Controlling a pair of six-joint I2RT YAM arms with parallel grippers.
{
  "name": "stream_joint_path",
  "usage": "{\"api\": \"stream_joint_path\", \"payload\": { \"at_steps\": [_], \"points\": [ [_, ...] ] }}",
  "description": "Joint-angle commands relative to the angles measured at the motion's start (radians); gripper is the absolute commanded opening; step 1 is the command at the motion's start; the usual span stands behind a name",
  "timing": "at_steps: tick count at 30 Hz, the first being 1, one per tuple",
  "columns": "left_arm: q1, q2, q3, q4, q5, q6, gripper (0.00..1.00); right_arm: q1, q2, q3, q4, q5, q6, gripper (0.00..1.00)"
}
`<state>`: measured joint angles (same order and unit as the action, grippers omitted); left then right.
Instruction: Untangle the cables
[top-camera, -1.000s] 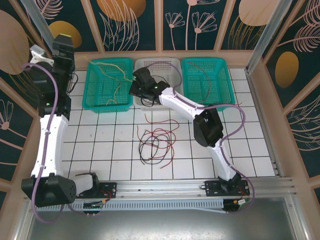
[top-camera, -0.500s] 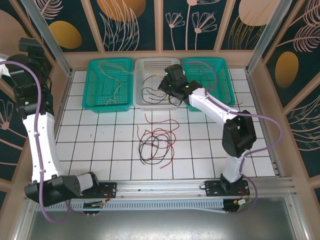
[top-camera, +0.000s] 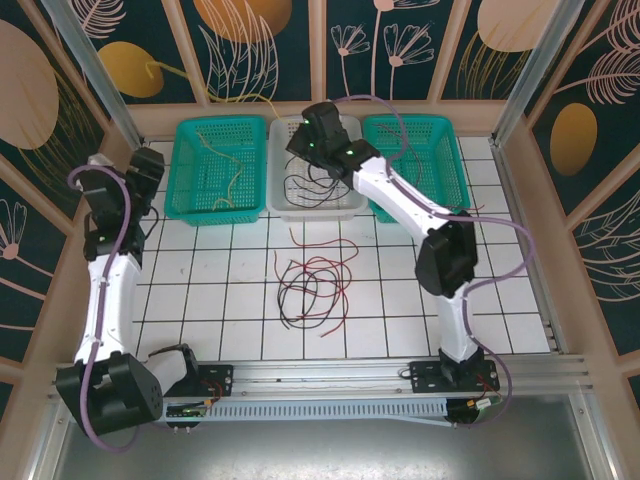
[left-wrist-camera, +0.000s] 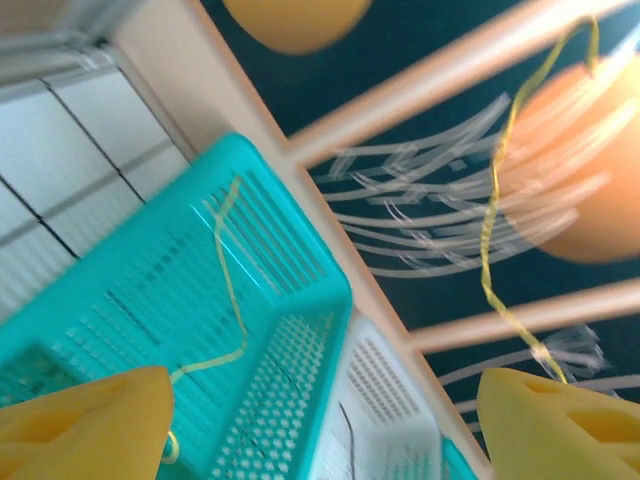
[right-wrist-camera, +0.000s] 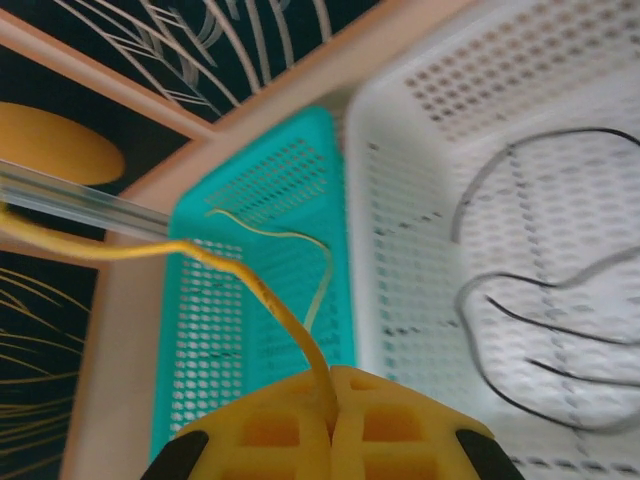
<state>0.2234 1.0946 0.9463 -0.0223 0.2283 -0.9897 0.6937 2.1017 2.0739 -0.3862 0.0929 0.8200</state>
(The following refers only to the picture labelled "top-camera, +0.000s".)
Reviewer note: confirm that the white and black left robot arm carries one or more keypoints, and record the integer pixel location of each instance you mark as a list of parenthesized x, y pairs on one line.
[(112, 300)]

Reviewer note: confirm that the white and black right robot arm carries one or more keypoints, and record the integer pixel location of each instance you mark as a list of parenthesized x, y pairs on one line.
[(385, 200)]

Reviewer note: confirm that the teal plastic basket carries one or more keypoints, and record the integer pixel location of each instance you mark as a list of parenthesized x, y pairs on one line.
[(440, 170), (190, 175)]

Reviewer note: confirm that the white plastic basket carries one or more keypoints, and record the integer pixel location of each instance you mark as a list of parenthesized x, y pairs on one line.
[(325, 213)]

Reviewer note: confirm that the small electronics board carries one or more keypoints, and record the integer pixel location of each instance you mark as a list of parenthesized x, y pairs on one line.
[(186, 412), (486, 403)]

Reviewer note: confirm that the grey sheet metal panel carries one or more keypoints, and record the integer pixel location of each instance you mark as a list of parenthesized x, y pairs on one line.
[(320, 450)]

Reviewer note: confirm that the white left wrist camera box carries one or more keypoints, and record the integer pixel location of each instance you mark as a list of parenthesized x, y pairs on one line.
[(98, 161)]

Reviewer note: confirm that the aluminium corner post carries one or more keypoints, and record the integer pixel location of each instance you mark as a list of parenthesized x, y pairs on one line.
[(99, 80), (532, 80)]

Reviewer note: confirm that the aluminium side rail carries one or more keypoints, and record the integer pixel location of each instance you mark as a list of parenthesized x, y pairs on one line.
[(512, 200)]

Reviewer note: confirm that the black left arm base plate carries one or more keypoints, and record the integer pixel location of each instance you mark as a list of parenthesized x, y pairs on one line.
[(220, 380)]

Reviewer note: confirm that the aluminium frame rail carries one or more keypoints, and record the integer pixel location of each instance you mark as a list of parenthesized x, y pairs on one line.
[(320, 380)]

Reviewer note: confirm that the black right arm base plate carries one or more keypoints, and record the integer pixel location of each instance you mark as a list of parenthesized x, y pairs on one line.
[(425, 380)]

